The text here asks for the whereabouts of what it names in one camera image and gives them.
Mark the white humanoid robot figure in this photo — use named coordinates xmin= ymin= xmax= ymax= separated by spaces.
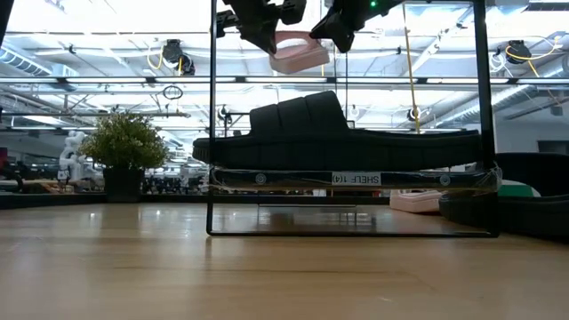
xmin=57 ymin=130 xmax=90 ymax=182

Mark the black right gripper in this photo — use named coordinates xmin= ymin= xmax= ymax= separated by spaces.
xmin=309 ymin=0 xmax=404 ymax=54

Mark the yellow power cable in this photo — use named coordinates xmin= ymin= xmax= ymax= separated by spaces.
xmin=402 ymin=0 xmax=422 ymax=134

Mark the black ceiling cable reel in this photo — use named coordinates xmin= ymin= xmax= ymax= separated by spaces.
xmin=505 ymin=39 xmax=533 ymax=66
xmin=160 ymin=38 xmax=196 ymax=76

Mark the green potted plant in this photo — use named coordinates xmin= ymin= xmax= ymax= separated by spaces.
xmin=78 ymin=111 xmax=170 ymax=204

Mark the black slide sandal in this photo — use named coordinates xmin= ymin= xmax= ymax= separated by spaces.
xmin=191 ymin=90 xmax=484 ymax=172
xmin=437 ymin=152 xmax=569 ymax=244

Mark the black aluminium rig frame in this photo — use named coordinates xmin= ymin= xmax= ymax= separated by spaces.
xmin=0 ymin=192 xmax=441 ymax=211

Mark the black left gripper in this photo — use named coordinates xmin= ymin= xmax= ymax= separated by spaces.
xmin=216 ymin=0 xmax=308 ymax=55

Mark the pink slide sandal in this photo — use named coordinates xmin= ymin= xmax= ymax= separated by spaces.
xmin=268 ymin=29 xmax=332 ymax=76
xmin=389 ymin=189 xmax=445 ymax=214

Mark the black frame wooden shelf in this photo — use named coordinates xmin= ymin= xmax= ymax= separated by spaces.
xmin=205 ymin=0 xmax=503 ymax=239

